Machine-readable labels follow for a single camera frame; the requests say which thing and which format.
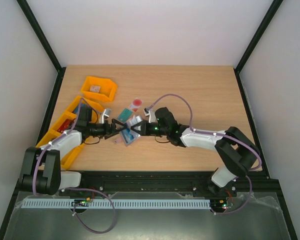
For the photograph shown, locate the red card stack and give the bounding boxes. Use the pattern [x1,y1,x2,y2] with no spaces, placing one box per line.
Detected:
[57,119,74,134]

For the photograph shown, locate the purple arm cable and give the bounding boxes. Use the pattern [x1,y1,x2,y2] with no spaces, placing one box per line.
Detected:
[31,97,117,235]
[147,93,263,216]

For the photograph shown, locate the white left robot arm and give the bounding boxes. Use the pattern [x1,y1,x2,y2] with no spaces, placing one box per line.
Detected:
[18,106,127,195]

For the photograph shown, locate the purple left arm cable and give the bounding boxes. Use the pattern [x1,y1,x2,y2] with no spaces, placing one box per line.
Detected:
[31,97,117,235]

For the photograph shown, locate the black frame post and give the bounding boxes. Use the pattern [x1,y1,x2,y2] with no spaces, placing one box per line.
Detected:
[234,0,285,76]
[16,0,63,75]

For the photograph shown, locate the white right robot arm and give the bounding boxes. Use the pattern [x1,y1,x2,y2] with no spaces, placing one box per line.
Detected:
[127,107,262,196]

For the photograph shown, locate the teal credit card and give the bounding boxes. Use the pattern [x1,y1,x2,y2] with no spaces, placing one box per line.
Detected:
[116,108,133,123]

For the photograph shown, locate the black left frame post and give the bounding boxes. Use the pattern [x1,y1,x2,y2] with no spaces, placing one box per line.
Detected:
[16,0,63,75]

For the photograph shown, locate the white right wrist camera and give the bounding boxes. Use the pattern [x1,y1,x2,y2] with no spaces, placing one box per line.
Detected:
[143,108,157,123]

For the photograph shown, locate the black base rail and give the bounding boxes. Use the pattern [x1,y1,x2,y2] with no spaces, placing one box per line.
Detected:
[59,170,238,198]

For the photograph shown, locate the black right frame post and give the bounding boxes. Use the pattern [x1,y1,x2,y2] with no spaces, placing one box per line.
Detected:
[234,0,285,76]

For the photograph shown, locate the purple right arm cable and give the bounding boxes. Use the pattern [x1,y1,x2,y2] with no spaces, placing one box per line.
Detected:
[147,93,263,216]

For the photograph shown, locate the yellow bin bottom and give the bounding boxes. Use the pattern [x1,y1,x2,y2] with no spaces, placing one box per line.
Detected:
[36,130,83,170]

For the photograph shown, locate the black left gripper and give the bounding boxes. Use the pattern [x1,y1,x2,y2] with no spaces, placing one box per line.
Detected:
[87,118,127,139]

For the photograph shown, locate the yellow bin top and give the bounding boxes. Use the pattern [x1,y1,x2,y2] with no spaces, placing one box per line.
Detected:
[80,76,118,103]

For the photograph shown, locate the pink card holder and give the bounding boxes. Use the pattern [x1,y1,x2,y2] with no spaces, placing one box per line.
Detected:
[114,115,143,147]

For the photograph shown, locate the grey slotted cable duct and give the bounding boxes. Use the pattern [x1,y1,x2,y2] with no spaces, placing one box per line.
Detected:
[21,198,211,210]

